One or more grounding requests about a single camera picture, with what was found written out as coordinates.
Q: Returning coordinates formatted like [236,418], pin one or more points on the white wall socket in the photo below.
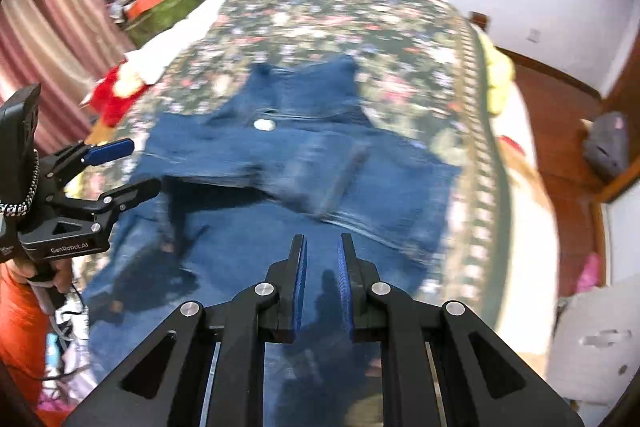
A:
[535,35]

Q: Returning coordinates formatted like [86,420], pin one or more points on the grey bag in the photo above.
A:
[605,147]

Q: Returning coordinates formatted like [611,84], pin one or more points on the red plush toy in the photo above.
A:
[112,94]

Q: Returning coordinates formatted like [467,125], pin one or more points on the green cloth covered table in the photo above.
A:
[160,14]

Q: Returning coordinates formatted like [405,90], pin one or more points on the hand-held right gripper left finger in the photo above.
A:
[299,292]

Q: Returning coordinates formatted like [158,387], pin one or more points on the white bed mattress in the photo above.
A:
[530,217]

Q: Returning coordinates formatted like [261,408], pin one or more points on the floral blanket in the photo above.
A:
[350,17]

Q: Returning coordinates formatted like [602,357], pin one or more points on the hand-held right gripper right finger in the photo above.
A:
[345,292]

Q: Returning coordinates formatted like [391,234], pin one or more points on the striped pink curtain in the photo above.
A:
[50,7]

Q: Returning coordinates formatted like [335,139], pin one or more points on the pink cloth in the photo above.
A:
[591,274]

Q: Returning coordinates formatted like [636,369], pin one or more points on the person's left hand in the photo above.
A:
[61,277]

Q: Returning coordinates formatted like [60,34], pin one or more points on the orange box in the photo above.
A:
[147,4]

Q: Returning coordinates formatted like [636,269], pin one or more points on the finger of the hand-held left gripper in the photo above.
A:
[135,193]
[110,151]

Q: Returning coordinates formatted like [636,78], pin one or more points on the wooden bed post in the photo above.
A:
[478,20]

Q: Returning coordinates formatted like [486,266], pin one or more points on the blue denim jeans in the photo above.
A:
[300,157]

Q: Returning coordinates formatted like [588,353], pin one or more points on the person's left forearm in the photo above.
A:
[20,332]

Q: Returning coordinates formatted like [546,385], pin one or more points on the printed paper leaflets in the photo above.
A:
[65,357]

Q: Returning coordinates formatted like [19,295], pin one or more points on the white shirt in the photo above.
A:
[175,37]

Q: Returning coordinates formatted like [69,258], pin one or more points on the wooden wardrobe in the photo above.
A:
[615,193]

